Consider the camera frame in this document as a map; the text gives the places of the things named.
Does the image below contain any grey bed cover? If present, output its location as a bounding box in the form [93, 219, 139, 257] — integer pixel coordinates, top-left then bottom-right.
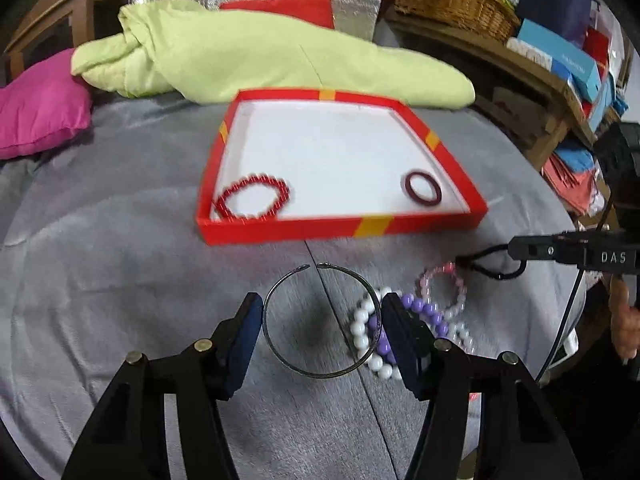
[0, 92, 588, 480]

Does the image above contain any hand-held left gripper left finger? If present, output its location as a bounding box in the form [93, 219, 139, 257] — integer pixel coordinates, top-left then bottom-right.
[60, 292, 264, 480]

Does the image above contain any light green blanket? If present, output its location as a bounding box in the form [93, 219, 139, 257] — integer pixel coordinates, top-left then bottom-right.
[70, 0, 476, 109]

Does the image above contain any black hair tie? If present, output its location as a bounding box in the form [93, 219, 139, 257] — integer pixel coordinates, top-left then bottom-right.
[456, 245, 526, 281]

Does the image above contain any red bead bracelet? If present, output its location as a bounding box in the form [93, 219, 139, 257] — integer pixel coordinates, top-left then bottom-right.
[212, 174, 292, 221]

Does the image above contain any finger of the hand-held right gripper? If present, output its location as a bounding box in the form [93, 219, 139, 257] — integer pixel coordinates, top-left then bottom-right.
[507, 231, 640, 274]

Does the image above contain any wooden shelf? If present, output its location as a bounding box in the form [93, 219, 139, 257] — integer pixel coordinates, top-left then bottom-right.
[382, 7, 621, 171]

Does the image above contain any purple bead bracelet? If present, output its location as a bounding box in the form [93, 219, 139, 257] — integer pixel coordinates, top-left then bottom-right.
[367, 294, 451, 366]

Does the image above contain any red cardboard box tray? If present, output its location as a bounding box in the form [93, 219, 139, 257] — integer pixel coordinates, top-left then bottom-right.
[195, 88, 489, 246]

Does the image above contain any wooden cabinet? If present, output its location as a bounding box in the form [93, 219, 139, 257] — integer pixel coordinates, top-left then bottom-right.
[2, 0, 126, 86]

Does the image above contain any dark red bangle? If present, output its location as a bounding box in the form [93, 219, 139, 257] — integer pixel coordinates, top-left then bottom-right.
[403, 171, 443, 207]

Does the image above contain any blue cardboard box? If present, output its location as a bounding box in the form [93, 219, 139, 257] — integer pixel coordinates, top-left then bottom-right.
[517, 18, 602, 103]

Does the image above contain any stack of coral cloths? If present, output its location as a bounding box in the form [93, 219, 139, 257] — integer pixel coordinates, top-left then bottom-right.
[542, 152, 608, 216]

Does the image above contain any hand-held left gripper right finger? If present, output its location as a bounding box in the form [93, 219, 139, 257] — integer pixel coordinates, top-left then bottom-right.
[380, 291, 583, 480]

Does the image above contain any magenta pillow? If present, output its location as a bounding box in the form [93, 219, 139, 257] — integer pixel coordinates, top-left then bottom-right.
[0, 49, 93, 160]

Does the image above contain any thin metal bangle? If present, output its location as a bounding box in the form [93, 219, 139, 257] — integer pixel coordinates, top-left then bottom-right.
[262, 262, 385, 378]

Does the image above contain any white pearl bracelet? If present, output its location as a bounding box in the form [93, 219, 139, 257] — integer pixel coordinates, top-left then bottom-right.
[349, 287, 406, 381]

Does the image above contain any person's right hand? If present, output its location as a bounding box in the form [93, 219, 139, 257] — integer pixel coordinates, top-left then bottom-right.
[609, 277, 640, 361]

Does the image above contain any white patterned box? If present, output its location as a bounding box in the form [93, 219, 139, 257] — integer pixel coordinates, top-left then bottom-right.
[507, 37, 553, 72]

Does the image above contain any wicker basket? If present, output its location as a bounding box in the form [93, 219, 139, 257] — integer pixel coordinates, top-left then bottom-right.
[392, 0, 522, 43]

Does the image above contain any red pillow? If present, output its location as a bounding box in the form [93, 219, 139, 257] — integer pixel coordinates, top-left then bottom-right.
[219, 0, 335, 30]

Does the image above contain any white and pink bead bracelet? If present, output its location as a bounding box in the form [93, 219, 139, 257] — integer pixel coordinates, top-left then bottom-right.
[445, 320, 478, 356]

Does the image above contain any red paper bag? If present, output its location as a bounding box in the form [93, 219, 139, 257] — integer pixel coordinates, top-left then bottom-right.
[582, 27, 611, 76]

